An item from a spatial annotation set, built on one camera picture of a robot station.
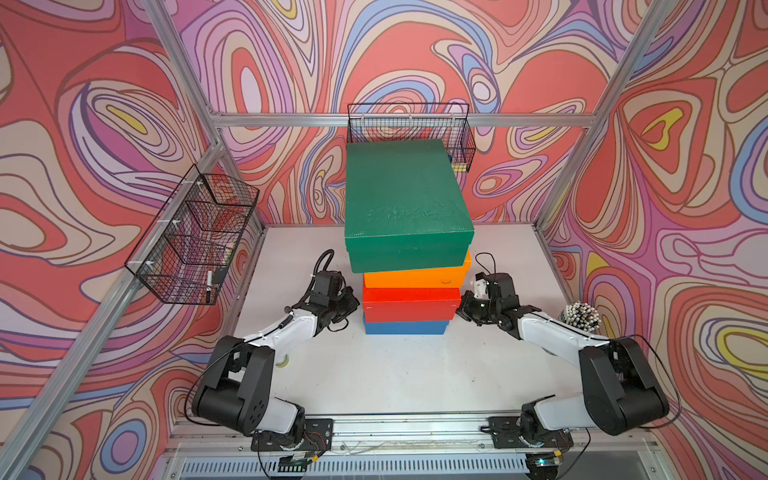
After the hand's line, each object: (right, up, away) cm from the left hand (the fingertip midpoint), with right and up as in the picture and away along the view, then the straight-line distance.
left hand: (363, 301), depth 90 cm
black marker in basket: (-37, +7, -18) cm, 41 cm away
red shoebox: (+13, +2, -17) cm, 21 cm away
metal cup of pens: (+57, -1, -15) cm, 59 cm away
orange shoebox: (+22, +9, -18) cm, 30 cm away
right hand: (+26, -3, -2) cm, 26 cm away
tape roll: (-22, -17, -6) cm, 29 cm away
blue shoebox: (+19, -8, -2) cm, 21 cm away
